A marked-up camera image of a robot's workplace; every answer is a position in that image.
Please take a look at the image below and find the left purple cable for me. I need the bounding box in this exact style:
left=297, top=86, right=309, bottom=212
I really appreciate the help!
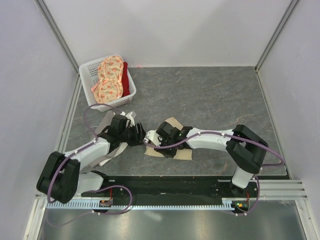
left=46, top=103, right=126, bottom=227

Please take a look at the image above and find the red cloth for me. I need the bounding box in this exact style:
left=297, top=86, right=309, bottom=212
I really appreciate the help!
left=121, top=62, right=130, bottom=97

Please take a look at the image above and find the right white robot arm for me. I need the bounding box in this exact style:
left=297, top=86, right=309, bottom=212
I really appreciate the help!
left=146, top=121, right=269, bottom=197

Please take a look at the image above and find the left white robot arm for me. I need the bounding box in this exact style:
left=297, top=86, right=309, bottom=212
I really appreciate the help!
left=36, top=114, right=146, bottom=204

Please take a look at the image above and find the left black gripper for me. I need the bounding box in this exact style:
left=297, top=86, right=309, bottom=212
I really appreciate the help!
left=118, top=122, right=146, bottom=147

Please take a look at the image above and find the beige cloth napkin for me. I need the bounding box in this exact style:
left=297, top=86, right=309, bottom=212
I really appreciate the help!
left=144, top=117, right=192, bottom=160

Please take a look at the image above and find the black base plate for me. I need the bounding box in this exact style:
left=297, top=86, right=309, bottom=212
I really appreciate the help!
left=81, top=175, right=259, bottom=199

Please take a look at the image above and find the orange floral cloth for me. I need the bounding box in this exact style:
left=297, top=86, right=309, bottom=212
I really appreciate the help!
left=91, top=55, right=124, bottom=104

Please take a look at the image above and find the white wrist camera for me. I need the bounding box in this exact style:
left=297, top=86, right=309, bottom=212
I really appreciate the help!
left=121, top=111, right=137, bottom=127
left=144, top=130, right=163, bottom=147

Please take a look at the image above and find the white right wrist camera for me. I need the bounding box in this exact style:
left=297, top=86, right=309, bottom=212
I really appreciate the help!
left=144, top=130, right=163, bottom=147

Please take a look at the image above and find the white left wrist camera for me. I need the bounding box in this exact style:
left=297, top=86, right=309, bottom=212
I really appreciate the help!
left=121, top=111, right=137, bottom=127

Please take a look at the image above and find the slotted cable duct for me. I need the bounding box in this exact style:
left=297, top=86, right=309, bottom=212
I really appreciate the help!
left=46, top=199, right=235, bottom=211

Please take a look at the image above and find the grey cloth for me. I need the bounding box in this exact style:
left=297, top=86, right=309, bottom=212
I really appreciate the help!
left=89, top=111, right=128, bottom=167

